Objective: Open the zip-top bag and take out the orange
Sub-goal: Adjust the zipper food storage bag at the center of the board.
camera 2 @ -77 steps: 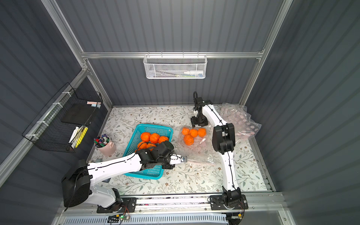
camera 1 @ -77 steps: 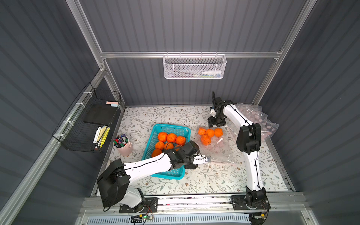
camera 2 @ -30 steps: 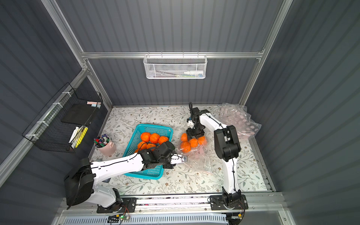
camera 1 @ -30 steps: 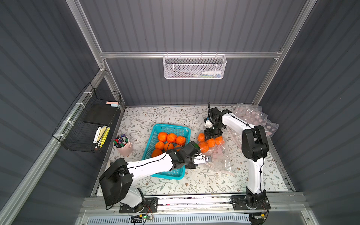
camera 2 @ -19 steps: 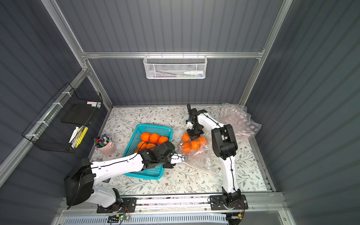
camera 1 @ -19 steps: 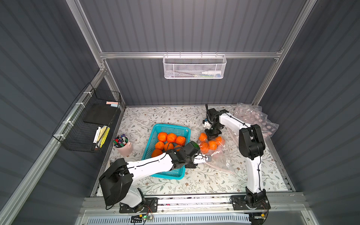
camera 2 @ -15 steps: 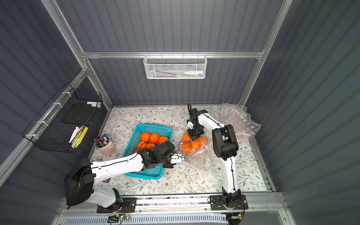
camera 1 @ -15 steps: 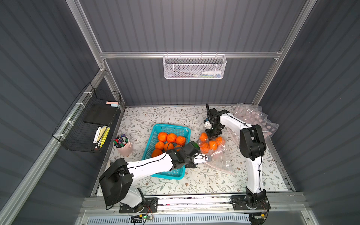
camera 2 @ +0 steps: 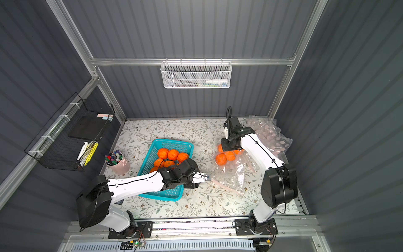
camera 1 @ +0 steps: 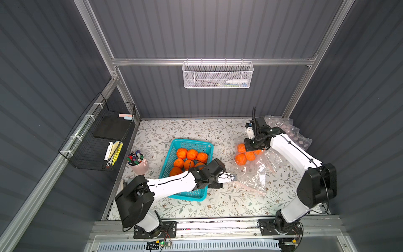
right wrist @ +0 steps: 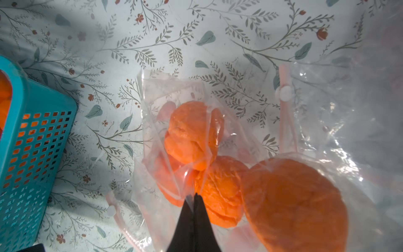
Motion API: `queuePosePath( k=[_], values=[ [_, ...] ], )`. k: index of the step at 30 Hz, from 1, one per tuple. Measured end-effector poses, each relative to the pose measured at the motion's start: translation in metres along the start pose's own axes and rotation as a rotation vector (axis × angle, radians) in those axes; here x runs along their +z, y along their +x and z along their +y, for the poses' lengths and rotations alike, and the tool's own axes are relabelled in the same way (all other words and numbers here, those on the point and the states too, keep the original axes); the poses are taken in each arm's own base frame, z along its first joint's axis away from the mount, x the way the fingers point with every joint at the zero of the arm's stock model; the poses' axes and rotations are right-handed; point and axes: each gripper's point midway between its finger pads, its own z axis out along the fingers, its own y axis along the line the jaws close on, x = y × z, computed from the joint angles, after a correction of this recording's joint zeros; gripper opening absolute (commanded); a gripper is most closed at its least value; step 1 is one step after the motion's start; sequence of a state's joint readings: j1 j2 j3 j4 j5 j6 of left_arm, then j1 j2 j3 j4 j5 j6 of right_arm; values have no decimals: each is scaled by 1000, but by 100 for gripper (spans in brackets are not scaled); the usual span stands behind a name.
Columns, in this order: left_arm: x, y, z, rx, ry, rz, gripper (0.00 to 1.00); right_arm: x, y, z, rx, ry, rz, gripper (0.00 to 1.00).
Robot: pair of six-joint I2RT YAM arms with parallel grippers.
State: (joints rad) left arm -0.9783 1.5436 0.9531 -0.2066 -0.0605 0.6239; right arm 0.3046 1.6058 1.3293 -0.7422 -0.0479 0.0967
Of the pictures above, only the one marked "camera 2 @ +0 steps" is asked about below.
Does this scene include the pink sticky notes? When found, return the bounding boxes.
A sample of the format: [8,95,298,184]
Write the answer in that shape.
[97,113,113,121]

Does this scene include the white wire mesh basket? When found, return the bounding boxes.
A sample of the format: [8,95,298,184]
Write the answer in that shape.
[160,60,233,89]

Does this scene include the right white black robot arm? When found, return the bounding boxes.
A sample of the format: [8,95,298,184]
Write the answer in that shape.
[221,107,298,233]

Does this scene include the green led circuit board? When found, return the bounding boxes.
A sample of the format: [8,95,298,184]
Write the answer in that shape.
[119,240,146,252]

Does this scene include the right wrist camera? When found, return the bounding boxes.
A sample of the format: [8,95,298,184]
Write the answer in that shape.
[224,123,228,139]

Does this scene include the white marker in basket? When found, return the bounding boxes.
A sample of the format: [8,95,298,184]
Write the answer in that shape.
[77,142,89,161]

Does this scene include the black wire wall basket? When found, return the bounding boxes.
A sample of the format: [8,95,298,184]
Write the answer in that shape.
[25,93,115,171]

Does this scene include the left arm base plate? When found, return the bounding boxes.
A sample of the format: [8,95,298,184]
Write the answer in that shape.
[108,221,154,239]

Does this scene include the clear zip-top bag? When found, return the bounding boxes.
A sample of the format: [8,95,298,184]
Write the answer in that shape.
[209,143,257,194]
[246,115,293,153]

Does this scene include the black notebook in basket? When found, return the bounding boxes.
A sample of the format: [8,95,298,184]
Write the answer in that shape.
[68,116,111,141]

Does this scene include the teal plastic basket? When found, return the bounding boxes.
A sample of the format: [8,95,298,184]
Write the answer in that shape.
[136,138,195,202]

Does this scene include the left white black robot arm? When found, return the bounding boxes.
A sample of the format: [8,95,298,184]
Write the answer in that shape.
[76,159,211,237]

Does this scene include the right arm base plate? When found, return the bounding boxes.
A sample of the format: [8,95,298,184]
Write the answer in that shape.
[232,218,278,236]

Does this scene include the aluminium linear rail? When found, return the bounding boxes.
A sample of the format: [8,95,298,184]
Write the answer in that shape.
[62,215,323,243]

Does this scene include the yellow marker in basket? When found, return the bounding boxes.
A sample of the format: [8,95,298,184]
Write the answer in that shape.
[80,142,99,167]

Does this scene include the pink pen cup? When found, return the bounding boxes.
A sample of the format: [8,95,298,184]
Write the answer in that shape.
[105,150,130,175]

